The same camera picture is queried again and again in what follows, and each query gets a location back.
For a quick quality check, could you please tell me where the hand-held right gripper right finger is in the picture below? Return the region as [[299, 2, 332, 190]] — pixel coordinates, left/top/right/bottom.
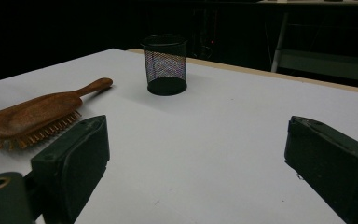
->
[[284, 115, 358, 224]]

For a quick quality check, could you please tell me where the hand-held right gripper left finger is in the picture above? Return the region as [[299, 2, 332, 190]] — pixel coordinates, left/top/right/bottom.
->
[[31, 115, 111, 224]]

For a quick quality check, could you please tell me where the brown wooden hairbrush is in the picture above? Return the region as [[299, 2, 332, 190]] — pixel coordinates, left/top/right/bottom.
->
[[0, 77, 114, 150]]

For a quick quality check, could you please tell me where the black mesh pen holder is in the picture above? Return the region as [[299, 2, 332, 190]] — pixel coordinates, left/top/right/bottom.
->
[[141, 34, 188, 97]]

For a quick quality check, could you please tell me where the white table mat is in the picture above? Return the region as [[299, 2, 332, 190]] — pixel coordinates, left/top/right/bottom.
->
[[0, 48, 358, 224]]

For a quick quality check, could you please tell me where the white-legged desk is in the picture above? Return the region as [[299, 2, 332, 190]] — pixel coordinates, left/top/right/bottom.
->
[[255, 0, 358, 82]]

